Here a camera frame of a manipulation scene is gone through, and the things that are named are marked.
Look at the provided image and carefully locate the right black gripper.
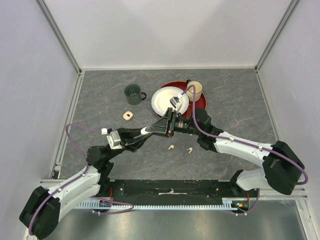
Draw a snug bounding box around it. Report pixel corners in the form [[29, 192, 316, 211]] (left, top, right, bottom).
[[146, 107, 201, 139]]

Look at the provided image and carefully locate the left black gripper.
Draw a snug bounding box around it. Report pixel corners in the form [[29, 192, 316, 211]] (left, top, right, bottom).
[[106, 126, 153, 161]]

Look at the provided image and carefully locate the white earbud case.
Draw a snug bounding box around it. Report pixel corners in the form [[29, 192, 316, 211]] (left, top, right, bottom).
[[140, 127, 150, 135]]

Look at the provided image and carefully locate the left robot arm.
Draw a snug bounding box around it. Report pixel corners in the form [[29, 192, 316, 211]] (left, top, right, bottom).
[[19, 128, 152, 240]]

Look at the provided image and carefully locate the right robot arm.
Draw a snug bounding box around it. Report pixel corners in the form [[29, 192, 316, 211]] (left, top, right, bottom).
[[145, 108, 305, 197]]

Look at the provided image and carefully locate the pink earbud case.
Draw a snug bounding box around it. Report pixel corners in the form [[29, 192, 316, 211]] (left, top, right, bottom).
[[122, 111, 134, 121]]

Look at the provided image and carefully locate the white plate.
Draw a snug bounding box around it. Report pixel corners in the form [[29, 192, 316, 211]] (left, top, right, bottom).
[[151, 86, 189, 117]]

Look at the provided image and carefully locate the red round tray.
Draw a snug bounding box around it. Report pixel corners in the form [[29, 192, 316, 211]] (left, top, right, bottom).
[[156, 81, 209, 121]]

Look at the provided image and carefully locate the dark green mug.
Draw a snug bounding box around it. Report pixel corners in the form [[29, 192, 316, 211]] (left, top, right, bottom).
[[124, 84, 147, 106]]

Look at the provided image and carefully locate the beige cup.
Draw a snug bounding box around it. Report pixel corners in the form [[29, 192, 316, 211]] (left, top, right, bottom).
[[186, 79, 203, 102]]

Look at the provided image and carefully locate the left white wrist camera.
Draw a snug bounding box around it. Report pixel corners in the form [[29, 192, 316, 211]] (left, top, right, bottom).
[[101, 128, 123, 150]]

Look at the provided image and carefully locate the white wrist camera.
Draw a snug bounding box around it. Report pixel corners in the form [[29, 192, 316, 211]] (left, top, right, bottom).
[[169, 94, 183, 112], [101, 128, 123, 150]]

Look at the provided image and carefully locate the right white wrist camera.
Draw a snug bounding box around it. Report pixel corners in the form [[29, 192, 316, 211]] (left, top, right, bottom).
[[169, 94, 183, 112]]

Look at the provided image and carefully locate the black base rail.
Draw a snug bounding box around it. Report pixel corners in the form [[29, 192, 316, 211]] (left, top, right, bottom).
[[98, 178, 260, 208]]

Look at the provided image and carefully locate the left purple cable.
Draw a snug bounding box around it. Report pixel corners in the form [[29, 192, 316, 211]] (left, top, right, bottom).
[[27, 123, 136, 236]]

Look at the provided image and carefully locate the slotted cable duct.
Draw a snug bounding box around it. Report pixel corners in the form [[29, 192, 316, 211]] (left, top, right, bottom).
[[74, 198, 251, 211]]

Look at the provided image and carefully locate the front aluminium frame rail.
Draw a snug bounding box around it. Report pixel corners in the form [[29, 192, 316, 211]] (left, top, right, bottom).
[[39, 179, 308, 201]]

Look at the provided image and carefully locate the left rear aluminium post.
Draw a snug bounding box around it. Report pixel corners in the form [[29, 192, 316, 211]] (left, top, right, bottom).
[[35, 0, 82, 75]]

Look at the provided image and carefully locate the aluminium post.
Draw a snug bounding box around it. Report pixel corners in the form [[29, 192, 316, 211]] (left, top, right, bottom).
[[35, 0, 82, 75], [254, 0, 301, 74]]

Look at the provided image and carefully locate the right rear aluminium post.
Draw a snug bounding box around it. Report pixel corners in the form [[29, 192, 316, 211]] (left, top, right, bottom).
[[254, 0, 301, 74]]

